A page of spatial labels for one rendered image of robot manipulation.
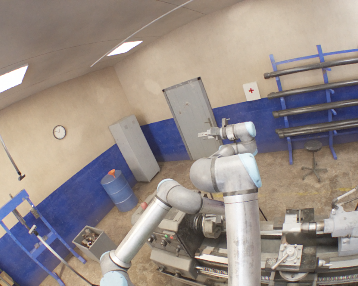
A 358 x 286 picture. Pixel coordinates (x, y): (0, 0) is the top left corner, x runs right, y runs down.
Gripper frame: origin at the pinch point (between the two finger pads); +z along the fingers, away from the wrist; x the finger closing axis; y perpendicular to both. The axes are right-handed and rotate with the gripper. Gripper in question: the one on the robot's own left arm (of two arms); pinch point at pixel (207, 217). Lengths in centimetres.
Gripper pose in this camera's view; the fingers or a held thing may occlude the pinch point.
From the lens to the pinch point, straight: 160.4
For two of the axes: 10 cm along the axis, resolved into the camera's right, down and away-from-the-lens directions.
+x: -1.8, 7.1, -6.8
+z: -8.3, 2.6, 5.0
